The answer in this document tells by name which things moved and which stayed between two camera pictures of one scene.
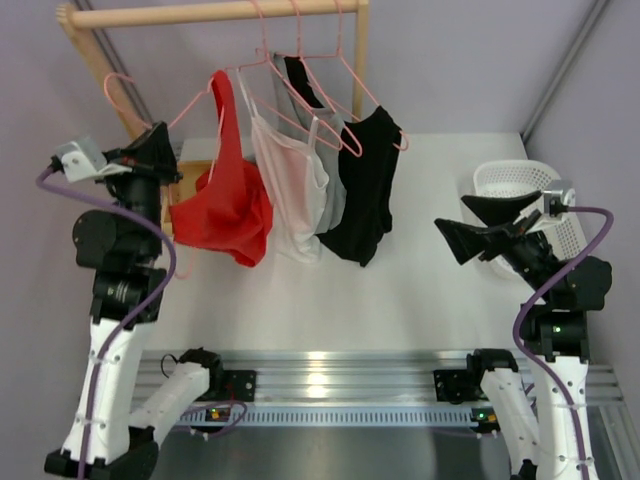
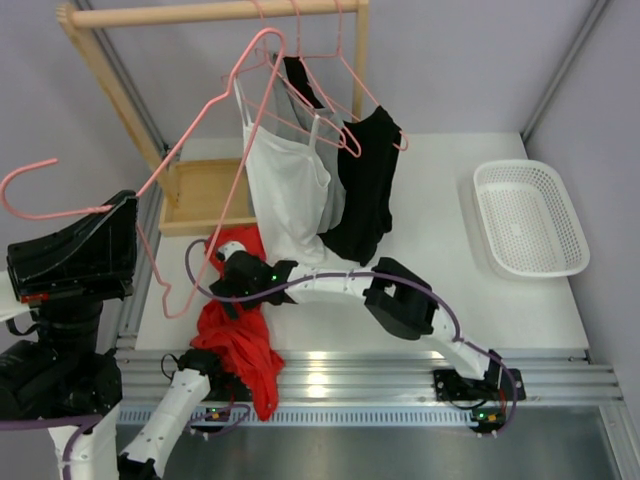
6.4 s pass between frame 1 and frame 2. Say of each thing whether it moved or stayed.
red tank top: moved
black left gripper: moved
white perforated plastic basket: stayed
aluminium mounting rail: stayed
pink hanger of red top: moved
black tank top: stayed
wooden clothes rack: stayed
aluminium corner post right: stayed
